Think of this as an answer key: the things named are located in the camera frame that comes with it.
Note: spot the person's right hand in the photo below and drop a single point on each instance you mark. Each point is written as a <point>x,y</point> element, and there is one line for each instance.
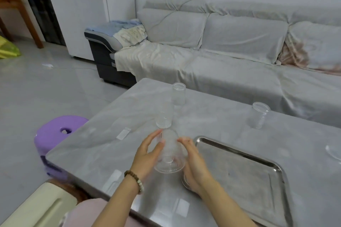
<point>195,167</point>

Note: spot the person's left hand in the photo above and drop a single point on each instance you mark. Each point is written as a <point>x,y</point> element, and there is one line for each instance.
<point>142,157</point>

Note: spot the person's left thumb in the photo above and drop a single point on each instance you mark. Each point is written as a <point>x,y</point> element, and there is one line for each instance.
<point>157,147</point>

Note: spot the person's right fingers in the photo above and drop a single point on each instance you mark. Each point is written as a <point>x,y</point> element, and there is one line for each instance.
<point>187,144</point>

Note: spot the wide clear plastic cup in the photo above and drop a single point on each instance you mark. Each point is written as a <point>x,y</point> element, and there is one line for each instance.
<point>170,155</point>

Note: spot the person's left forearm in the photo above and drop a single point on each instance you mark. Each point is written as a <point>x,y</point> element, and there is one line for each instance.
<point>117,203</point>

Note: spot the person's right forearm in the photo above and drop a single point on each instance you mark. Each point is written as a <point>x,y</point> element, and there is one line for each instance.
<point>226,205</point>

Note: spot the white tape label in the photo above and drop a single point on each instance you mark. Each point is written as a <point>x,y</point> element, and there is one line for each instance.
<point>181,208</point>
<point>123,133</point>

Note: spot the stainless steel tray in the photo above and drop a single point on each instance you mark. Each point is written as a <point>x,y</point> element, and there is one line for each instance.
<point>245,179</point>

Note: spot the grey covered sofa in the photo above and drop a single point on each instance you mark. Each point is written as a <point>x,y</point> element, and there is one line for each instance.
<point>226,75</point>

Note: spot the cream bed sheet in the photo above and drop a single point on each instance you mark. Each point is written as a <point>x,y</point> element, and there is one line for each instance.
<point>149,58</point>

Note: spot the pink garment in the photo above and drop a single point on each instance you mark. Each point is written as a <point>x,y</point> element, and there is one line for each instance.
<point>93,212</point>

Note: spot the purple plastic stool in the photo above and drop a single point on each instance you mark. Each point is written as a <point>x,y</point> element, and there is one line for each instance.
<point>53,135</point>

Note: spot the grey sofa back cushion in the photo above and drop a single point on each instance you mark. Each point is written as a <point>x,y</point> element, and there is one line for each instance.
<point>317,38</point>
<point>173,28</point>
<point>245,38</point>

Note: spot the blue folded blanket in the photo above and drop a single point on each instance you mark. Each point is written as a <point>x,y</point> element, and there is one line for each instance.
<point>125,28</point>

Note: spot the cream plastic chair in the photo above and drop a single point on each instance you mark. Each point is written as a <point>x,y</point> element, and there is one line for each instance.
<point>34,205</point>

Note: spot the white refrigerator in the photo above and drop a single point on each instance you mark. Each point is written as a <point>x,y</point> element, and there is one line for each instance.
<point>77,14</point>

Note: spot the yellow plastic bag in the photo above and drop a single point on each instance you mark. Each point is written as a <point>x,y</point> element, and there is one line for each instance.
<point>8,48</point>

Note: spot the wooden table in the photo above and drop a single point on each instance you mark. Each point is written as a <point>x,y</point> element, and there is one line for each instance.
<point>18,4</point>

